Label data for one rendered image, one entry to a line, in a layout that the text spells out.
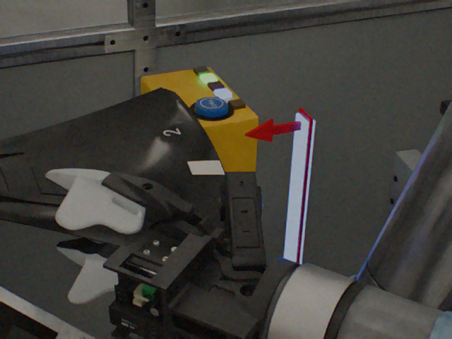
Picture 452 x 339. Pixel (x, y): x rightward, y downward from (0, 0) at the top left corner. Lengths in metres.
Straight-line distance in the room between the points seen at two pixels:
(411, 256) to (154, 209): 0.19
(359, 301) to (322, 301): 0.02
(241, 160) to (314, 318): 0.56
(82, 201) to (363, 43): 1.17
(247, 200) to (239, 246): 0.05
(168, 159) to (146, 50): 0.77
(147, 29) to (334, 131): 0.48
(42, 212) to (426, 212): 0.30
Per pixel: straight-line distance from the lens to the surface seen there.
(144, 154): 0.84
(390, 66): 1.86
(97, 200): 0.69
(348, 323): 0.60
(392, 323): 0.60
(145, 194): 0.67
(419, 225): 0.69
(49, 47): 1.54
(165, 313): 0.64
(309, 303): 0.61
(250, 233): 0.68
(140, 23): 1.57
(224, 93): 1.17
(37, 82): 1.56
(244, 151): 1.14
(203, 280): 0.65
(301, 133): 0.89
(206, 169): 0.84
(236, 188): 0.72
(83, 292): 0.73
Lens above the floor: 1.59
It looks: 31 degrees down
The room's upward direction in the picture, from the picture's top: 2 degrees clockwise
